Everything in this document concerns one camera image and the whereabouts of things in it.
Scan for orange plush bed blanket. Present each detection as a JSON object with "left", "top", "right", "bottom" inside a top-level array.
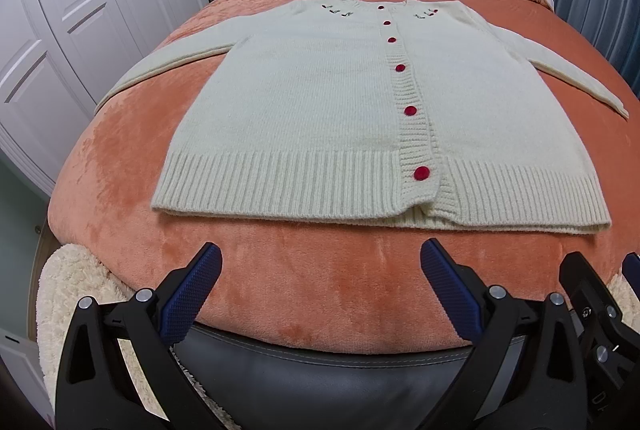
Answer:
[{"left": 48, "top": 0, "right": 639, "bottom": 353}]

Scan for white panelled wardrobe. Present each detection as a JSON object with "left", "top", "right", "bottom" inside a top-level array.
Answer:
[{"left": 1, "top": 0, "right": 207, "bottom": 194}]

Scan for cream fluffy rug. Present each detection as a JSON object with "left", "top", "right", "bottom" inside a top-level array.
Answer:
[{"left": 36, "top": 244, "right": 241, "bottom": 429}]

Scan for cream knit cardigan red buttons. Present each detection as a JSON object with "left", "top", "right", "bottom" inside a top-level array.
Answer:
[{"left": 115, "top": 0, "right": 625, "bottom": 234}]

